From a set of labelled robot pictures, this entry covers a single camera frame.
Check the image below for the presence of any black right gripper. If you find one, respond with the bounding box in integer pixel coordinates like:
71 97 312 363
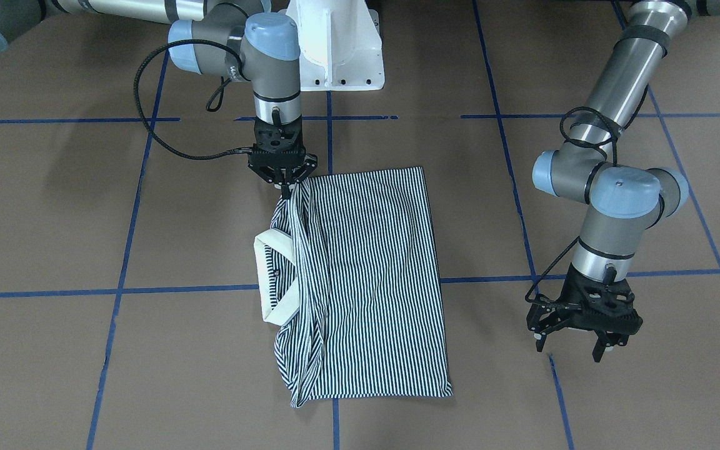
248 119 318 200

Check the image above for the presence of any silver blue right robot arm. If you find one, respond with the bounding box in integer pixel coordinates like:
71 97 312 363
0 1 318 200

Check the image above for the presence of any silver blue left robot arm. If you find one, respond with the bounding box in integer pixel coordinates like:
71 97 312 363
525 1 720 362

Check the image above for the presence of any navy white striped polo shirt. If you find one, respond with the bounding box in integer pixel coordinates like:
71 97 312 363
252 166 453 408

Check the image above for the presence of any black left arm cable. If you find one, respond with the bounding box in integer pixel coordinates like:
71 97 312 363
524 106 626 307

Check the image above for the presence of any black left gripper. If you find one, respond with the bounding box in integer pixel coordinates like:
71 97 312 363
526 264 643 363

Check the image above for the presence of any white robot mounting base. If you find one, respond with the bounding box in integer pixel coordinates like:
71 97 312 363
284 1 386 91

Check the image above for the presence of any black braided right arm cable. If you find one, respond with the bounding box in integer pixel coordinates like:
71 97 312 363
133 39 254 161

